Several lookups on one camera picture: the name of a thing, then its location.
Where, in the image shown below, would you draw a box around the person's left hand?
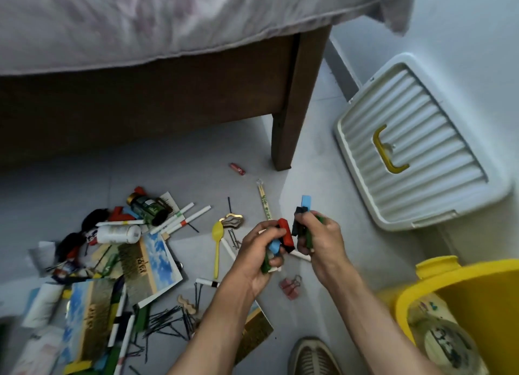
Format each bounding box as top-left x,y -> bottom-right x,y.
224,220 -> 288,302

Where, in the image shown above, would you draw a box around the person's right hand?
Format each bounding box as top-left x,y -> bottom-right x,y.
294,210 -> 351,291

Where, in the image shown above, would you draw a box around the black clip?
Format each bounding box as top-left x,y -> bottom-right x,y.
291,206 -> 309,238

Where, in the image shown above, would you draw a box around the person's left forearm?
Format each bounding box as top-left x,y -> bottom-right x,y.
167,282 -> 260,375

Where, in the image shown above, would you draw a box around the person's right forearm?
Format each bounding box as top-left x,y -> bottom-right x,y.
324,263 -> 443,375

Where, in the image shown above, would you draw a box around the pink binder clips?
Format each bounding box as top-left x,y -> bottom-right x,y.
279,275 -> 303,301

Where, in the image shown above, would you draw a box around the gold cloud-shaped clip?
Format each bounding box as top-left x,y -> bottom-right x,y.
219,213 -> 245,229

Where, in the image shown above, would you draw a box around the yellow plastic spoon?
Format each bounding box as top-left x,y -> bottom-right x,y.
211,220 -> 225,280

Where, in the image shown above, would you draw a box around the wrapped wooden chopsticks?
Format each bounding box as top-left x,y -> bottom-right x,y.
256,179 -> 273,221

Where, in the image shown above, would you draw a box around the sky and field picture card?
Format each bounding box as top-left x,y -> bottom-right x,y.
60,278 -> 116,365
118,234 -> 184,309
234,301 -> 274,366

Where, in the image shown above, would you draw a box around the white marker red band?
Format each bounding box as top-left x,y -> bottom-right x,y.
164,205 -> 212,237

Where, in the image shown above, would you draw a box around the wooden moustache shape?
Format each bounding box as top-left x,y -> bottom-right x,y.
177,295 -> 198,316

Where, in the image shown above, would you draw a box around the person's grey shoe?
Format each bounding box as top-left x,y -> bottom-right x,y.
288,337 -> 343,375

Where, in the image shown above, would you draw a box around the white marker green band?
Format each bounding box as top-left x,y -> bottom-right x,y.
149,202 -> 195,236

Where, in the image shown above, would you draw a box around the pile of black hairpins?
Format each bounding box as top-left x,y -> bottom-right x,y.
128,282 -> 203,364

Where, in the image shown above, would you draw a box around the green bottle gold cap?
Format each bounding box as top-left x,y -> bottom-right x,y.
127,192 -> 173,227

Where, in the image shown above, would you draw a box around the white ribbed bin lid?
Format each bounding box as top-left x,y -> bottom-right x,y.
334,52 -> 512,231

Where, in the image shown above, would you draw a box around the white plastic bottle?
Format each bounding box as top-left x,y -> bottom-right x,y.
97,225 -> 142,245

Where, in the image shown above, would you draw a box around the white marker yellow band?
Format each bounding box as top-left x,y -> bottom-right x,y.
95,219 -> 146,227

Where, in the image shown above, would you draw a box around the red plastic piece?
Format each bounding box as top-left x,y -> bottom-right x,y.
108,186 -> 147,222

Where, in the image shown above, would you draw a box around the clear plastic bag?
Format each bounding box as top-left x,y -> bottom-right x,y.
407,293 -> 489,375

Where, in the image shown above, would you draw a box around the white marker black band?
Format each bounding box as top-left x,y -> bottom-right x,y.
113,314 -> 136,375

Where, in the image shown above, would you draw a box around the black fabric pouch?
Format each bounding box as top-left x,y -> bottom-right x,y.
55,232 -> 87,263
81,209 -> 110,233

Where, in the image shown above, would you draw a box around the yellow plastic storage bin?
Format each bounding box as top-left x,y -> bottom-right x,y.
377,256 -> 519,375

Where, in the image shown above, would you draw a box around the white squeeze tube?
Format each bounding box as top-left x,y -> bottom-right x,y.
21,282 -> 65,329

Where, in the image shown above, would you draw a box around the white bed sheet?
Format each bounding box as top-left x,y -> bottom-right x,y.
0,0 -> 418,76

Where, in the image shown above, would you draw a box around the yellow lid handle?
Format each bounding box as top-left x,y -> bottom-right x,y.
372,124 -> 410,175

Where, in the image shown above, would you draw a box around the brown wooden bed frame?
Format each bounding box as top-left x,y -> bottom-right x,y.
0,25 -> 332,172

